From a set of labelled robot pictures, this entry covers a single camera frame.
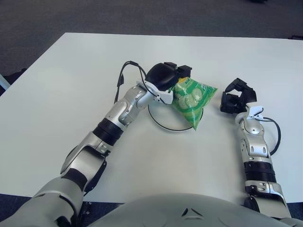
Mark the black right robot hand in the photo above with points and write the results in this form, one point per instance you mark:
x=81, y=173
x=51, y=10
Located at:
x=249, y=95

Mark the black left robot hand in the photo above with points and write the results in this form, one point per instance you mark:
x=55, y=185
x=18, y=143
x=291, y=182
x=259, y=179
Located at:
x=161, y=75

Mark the green potato chips bag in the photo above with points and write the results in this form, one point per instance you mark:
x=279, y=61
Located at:
x=191, y=101

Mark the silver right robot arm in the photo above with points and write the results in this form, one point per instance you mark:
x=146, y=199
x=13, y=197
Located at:
x=255, y=149

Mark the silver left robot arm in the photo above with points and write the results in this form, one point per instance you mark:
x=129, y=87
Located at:
x=113, y=118

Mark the white plate black rim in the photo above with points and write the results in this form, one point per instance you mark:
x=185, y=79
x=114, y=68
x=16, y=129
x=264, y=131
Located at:
x=163, y=118

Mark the black office chair base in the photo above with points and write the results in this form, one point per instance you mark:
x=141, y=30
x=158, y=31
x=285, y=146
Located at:
x=297, y=37

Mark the grey robot torso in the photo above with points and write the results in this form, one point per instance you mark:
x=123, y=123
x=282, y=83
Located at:
x=180, y=210

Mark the white neighbouring table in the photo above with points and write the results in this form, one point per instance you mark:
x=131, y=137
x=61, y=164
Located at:
x=4, y=81

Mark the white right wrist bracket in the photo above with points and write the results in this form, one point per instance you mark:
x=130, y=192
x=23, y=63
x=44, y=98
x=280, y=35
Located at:
x=255, y=111

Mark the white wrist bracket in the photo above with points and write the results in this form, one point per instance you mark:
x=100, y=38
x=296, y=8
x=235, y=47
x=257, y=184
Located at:
x=165, y=97
x=255, y=111

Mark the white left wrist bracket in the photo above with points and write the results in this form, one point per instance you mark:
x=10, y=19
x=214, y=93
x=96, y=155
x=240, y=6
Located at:
x=165, y=97

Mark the black frame under table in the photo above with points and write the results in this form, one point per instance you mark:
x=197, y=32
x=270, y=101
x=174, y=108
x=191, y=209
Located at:
x=86, y=209

